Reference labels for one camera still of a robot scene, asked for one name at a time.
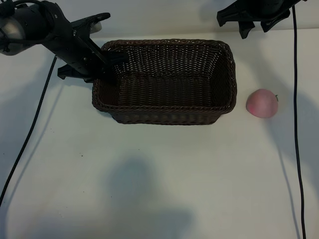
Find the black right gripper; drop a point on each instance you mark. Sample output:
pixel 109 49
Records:
pixel 259 10

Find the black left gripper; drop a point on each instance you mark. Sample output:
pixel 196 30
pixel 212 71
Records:
pixel 72 47

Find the pink peach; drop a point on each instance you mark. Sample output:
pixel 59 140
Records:
pixel 261 103

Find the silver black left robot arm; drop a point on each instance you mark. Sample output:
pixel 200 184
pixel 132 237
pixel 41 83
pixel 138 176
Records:
pixel 15 25

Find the dark brown wicker basket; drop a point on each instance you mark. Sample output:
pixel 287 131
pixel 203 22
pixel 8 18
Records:
pixel 164 87

